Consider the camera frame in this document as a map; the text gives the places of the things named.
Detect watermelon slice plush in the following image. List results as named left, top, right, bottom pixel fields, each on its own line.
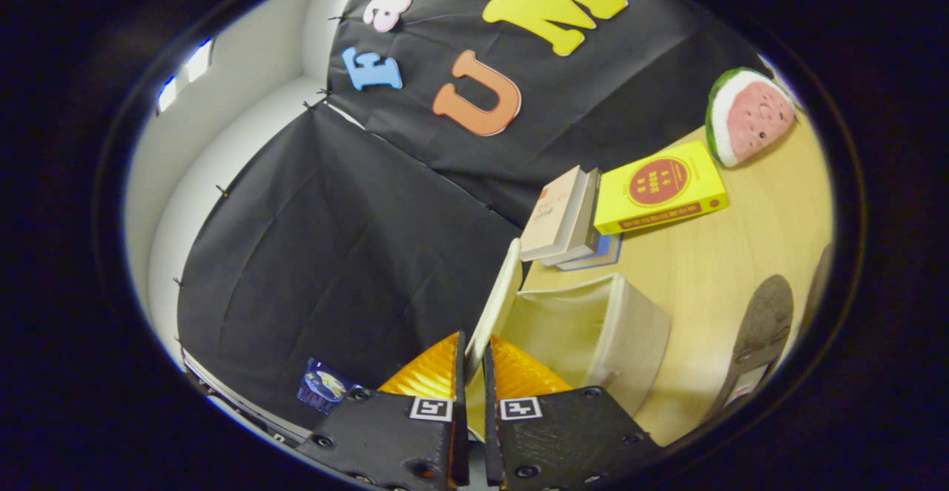
left=704, top=67, right=798, bottom=169

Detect cream fabric storage box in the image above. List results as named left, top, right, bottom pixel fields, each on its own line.
left=463, top=237, right=672, bottom=440

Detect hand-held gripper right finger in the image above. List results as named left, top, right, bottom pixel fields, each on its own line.
left=482, top=335, right=661, bottom=490

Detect blue packet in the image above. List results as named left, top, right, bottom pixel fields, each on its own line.
left=297, top=357, right=357, bottom=414

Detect large ceiling light panel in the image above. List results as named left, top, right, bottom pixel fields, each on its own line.
left=156, top=37, right=216, bottom=115

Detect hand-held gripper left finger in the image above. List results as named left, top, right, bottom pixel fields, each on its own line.
left=297, top=331, right=470, bottom=490

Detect beige book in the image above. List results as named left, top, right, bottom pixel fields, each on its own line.
left=519, top=165, right=589, bottom=263

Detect blue book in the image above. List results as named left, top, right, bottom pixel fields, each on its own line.
left=556, top=233, right=624, bottom=271

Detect yellow book with red circle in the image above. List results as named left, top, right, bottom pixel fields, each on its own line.
left=593, top=140, right=729, bottom=236

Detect brown shoe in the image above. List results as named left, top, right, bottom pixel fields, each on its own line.
left=712, top=274, right=795, bottom=421
left=797, top=243, right=833, bottom=329

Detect grey book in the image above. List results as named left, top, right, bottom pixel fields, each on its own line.
left=540, top=168, right=603, bottom=267

